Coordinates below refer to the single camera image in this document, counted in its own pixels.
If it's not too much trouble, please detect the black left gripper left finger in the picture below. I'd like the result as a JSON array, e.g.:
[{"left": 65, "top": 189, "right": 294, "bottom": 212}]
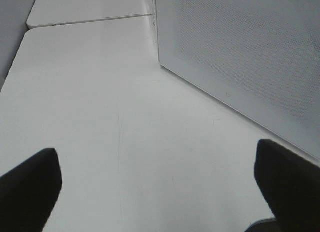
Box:
[{"left": 0, "top": 148, "right": 62, "bottom": 232}]

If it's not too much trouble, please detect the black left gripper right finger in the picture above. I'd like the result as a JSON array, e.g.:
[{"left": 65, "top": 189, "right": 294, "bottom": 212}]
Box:
[{"left": 254, "top": 139, "right": 320, "bottom": 232}]

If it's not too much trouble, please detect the white microwave oven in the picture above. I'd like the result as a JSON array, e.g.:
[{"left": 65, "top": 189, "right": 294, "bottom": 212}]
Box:
[{"left": 151, "top": 0, "right": 320, "bottom": 165}]

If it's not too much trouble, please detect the white adjoining table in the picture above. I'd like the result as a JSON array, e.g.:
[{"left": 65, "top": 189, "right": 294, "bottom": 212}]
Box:
[{"left": 26, "top": 0, "right": 153, "bottom": 29}]

